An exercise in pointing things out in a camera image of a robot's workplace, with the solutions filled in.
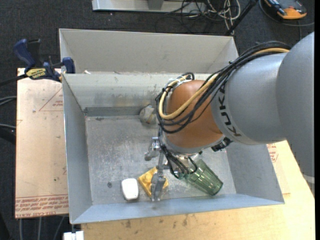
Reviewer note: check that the white soap bar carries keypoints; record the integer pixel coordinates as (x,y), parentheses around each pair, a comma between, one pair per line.
(130,189)

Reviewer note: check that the beige crumpled object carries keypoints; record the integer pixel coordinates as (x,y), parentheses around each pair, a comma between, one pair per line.
(147,114)

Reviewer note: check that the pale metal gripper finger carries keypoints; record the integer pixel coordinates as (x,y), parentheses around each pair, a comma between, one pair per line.
(153,186)
(160,185)

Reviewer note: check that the brown cardboard board, red print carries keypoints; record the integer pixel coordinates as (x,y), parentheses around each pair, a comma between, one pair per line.
(40,139)

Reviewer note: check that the grey metal bin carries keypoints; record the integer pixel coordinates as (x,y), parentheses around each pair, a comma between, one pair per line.
(117,146)

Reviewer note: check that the green clear glass cup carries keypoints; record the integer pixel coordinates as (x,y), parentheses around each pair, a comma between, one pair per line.
(206,181)

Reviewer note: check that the black cylinder on white bracket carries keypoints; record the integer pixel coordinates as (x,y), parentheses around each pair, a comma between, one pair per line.
(220,145)

